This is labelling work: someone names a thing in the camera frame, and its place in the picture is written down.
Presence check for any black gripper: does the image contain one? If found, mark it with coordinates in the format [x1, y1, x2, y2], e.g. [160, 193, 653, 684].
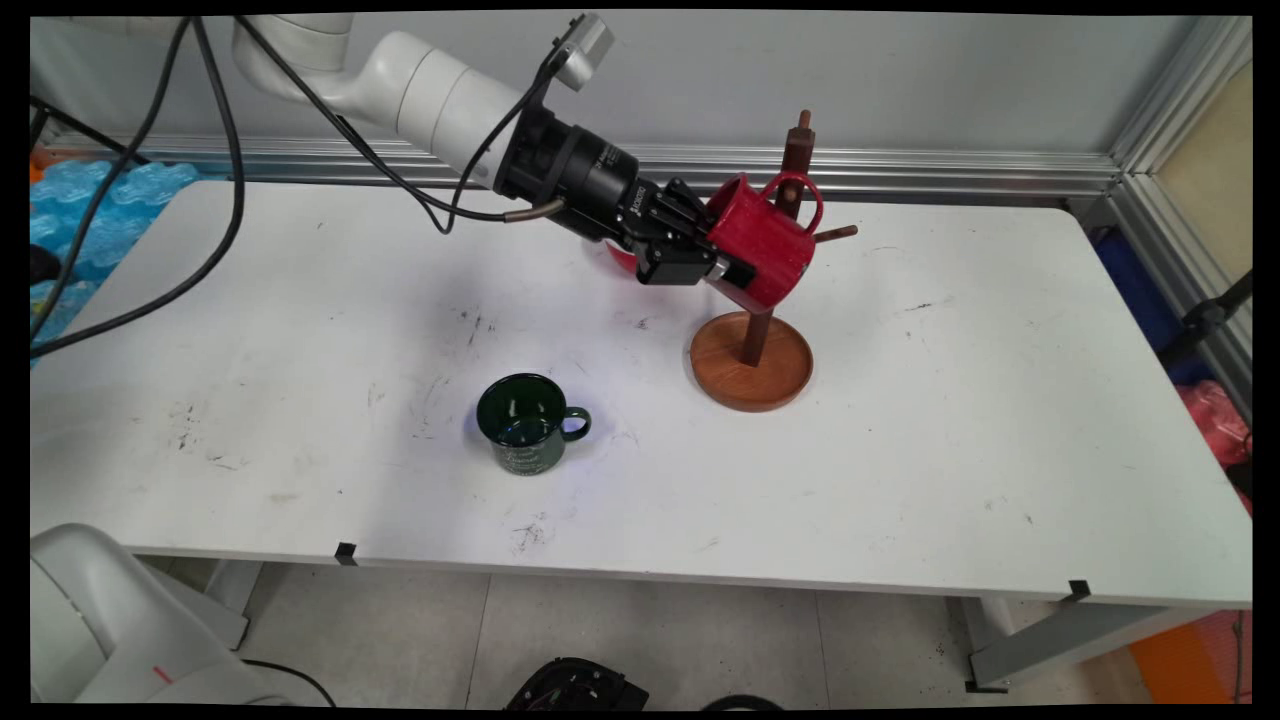
[497, 105, 757, 292]

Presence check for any red ceramic mug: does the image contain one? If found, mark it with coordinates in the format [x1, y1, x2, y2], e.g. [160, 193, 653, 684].
[704, 170, 826, 314]

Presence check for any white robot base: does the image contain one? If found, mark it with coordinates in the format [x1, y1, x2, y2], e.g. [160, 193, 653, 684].
[30, 522, 303, 707]

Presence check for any brown wooden mug tree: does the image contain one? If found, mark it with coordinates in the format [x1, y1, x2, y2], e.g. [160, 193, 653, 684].
[689, 109, 860, 414]

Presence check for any dark green enamel mug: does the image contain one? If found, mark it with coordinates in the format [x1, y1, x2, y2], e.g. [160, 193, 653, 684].
[475, 373, 593, 478]

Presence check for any blue box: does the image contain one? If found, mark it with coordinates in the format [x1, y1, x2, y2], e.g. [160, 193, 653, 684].
[1088, 226, 1217, 388]

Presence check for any black device on floor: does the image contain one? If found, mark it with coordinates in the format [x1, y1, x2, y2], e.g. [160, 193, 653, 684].
[504, 656, 651, 711]

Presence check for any beige panel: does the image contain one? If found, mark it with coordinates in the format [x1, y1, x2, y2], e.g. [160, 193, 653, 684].
[1153, 60, 1253, 288]

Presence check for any red plastic bag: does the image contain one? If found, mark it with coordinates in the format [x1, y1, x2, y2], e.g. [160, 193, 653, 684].
[1176, 379, 1253, 518]

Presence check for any blue water bottle pack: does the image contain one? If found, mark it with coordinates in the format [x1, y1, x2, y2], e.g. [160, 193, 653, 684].
[30, 158, 203, 369]

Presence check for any grey metal table leg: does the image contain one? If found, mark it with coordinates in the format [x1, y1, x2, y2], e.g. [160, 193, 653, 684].
[138, 556, 265, 652]
[960, 596, 1219, 694]

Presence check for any black slanted rod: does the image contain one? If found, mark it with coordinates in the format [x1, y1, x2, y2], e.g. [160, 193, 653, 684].
[30, 93, 153, 168]

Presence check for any orange board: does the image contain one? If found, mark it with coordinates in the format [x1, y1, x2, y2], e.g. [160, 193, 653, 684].
[1128, 608, 1253, 707]

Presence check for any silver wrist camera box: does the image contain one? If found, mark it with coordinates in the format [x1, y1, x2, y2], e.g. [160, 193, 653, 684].
[553, 13, 616, 93]

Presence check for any black camera cable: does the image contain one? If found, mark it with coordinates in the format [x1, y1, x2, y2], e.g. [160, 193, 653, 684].
[440, 55, 566, 236]

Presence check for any long aluminium frame rail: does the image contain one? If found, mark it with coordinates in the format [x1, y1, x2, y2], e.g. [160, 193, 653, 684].
[55, 133, 1123, 203]

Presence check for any black cable with brass connector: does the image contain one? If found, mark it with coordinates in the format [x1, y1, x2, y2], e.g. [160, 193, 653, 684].
[233, 15, 568, 225]

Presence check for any thick black hanging cable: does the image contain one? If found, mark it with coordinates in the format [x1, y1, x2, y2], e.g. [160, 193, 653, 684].
[30, 16, 248, 360]

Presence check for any aluminium frame side rail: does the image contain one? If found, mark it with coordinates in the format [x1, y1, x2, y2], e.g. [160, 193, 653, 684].
[1103, 168, 1253, 413]

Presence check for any aluminium frame upright post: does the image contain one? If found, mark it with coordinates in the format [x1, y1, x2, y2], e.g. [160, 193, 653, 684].
[1108, 14, 1253, 179]

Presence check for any thin black hanging cable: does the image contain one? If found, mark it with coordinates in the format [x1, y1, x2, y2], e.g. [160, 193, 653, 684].
[30, 16, 194, 344]

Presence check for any black floor cable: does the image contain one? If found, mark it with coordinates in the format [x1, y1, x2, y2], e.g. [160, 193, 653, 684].
[240, 657, 338, 707]

